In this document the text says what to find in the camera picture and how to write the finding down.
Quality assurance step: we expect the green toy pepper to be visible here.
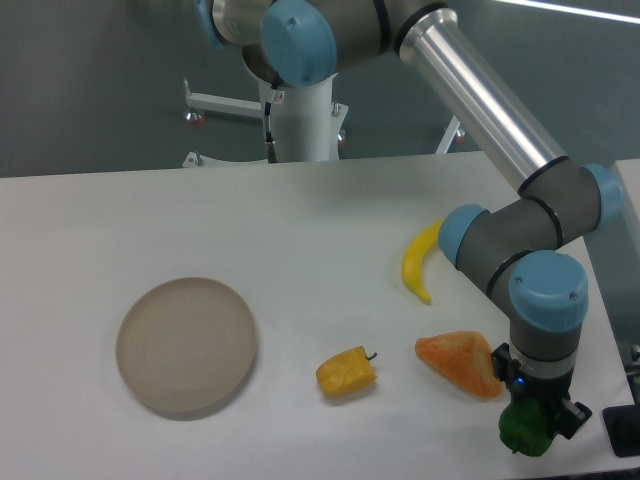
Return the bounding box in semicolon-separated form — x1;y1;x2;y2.
498;397;553;457

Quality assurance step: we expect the yellow toy banana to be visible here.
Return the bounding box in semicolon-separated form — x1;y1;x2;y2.
400;218;444;305

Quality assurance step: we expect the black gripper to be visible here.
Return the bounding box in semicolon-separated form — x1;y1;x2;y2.
491;343;592;440

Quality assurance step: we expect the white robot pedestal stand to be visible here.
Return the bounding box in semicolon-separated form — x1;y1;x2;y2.
180;74;467;169

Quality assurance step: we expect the black device at table edge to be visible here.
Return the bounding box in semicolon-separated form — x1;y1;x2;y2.
602;404;639;458

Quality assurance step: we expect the black cable on pedestal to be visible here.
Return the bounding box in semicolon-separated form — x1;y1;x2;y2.
261;69;284;164

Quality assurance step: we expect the orange triangular toy bread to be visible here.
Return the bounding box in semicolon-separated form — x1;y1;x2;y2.
415;331;504;400

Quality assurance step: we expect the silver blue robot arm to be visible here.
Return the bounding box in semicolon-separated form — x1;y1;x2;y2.
195;1;622;450

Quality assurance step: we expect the beige round plate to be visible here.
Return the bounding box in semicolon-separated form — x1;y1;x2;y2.
115;277;258;421

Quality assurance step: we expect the yellow toy pepper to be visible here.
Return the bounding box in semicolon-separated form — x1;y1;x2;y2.
316;346;378;398

